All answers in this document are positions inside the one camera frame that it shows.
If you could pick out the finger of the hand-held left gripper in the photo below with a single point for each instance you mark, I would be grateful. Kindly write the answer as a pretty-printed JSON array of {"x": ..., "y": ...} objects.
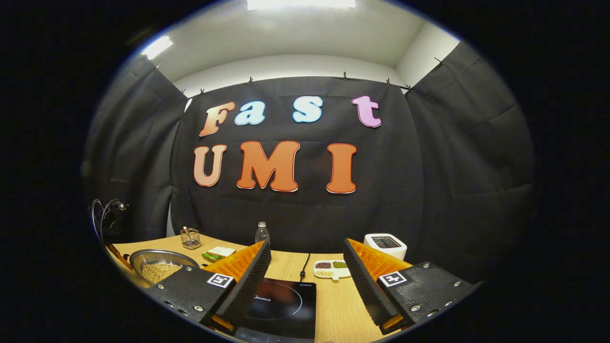
[{"x": 119, "y": 257}]

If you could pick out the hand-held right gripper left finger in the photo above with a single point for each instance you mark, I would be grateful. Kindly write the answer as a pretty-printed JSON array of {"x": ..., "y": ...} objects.
[{"x": 250, "y": 286}]

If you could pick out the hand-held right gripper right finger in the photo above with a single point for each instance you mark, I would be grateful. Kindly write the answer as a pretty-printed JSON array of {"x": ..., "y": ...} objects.
[{"x": 364, "y": 290}]

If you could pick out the black induction cooktop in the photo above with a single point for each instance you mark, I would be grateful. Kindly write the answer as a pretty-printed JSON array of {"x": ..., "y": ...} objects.
[{"x": 286, "y": 305}]

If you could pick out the steel pot with soybeans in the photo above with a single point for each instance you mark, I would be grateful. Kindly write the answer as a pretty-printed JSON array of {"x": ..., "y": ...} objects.
[{"x": 159, "y": 271}]

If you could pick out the white divided bean dish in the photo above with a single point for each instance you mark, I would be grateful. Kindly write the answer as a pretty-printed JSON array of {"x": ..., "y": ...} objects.
[{"x": 331, "y": 269}]

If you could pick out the lettuce sandwich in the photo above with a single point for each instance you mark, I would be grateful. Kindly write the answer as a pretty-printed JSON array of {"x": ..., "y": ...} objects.
[{"x": 219, "y": 252}]

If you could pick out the white toaster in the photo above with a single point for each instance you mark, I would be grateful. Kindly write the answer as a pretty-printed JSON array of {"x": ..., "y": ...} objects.
[{"x": 385, "y": 244}]

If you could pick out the clear plastic water bottle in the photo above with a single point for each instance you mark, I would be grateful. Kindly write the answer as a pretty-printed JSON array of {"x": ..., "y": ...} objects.
[{"x": 261, "y": 234}]

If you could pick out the black backdrop cloth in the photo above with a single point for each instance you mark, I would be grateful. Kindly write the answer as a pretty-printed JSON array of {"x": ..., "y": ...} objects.
[{"x": 310, "y": 214}]

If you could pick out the small ceiling light panel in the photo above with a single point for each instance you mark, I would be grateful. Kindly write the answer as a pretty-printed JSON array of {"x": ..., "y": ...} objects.
[{"x": 157, "y": 46}]

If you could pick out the long ceiling light panel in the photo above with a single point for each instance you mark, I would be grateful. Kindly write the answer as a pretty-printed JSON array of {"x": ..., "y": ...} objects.
[{"x": 300, "y": 4}]

